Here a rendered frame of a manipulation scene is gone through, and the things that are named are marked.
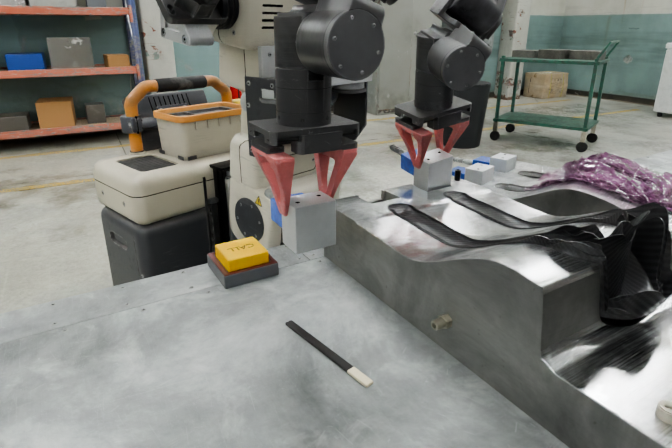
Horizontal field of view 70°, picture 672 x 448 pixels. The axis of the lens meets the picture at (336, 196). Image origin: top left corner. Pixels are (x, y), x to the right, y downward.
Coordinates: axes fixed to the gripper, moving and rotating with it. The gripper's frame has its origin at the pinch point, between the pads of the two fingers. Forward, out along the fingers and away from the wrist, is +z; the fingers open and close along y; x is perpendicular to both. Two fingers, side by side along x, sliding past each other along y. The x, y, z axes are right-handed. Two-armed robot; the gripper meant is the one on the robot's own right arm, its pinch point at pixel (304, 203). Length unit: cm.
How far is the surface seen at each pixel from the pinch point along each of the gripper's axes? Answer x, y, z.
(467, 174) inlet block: 17.2, 43.8, 7.9
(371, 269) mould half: 0.9, 10.2, 11.5
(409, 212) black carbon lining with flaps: 4.8, 19.4, 6.6
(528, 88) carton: 490, 679, 81
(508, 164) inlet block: 18, 56, 8
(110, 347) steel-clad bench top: 6.3, -21.2, 15.3
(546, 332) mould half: -24.1, 10.9, 6.0
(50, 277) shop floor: 199, -35, 98
